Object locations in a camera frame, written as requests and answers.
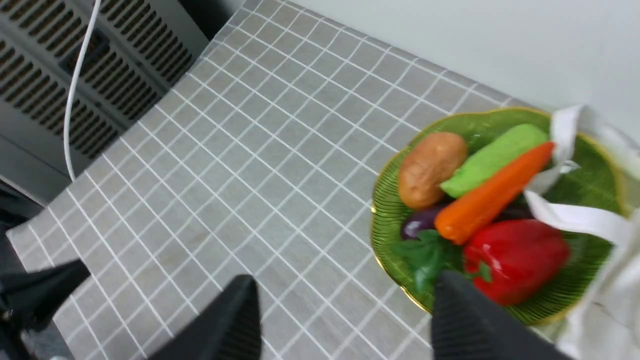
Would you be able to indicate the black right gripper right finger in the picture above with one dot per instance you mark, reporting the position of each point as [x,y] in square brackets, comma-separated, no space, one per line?
[466,325]

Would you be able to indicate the brown potato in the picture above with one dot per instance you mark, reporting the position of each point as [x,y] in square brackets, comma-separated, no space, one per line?
[431,162]

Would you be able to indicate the orange carrot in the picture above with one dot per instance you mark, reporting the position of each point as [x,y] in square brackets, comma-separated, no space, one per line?
[460,220]

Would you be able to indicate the red bell pepper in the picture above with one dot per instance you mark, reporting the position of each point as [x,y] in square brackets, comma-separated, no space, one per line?
[510,261]

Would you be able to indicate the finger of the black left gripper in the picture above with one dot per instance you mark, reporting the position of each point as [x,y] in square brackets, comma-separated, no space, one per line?
[33,298]

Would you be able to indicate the purple eggplant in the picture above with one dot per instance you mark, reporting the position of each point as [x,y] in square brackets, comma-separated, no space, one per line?
[423,220]

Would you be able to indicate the grey vented cabinet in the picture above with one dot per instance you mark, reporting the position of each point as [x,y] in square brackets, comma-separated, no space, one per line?
[76,74]

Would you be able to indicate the green cucumber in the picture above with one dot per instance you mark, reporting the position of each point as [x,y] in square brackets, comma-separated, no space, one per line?
[490,159]

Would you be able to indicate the white tote bag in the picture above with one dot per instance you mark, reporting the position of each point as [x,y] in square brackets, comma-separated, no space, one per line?
[604,324]

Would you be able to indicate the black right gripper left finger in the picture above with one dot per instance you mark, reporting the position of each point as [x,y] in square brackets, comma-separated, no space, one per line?
[229,328]

